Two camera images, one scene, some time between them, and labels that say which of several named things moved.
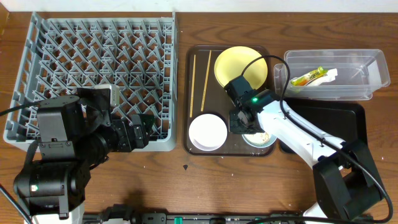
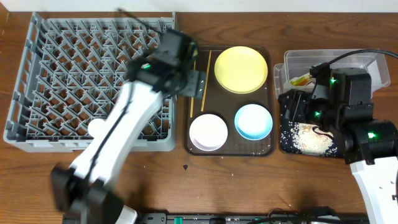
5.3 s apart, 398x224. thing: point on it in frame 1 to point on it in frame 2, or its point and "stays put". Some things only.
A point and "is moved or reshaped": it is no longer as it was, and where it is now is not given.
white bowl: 208,132 stays put
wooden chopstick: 192,86 stays put
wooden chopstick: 206,80 stays put
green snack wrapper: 303,79 stays put
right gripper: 233,127 to 296,100
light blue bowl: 259,140 is moved or reshaped
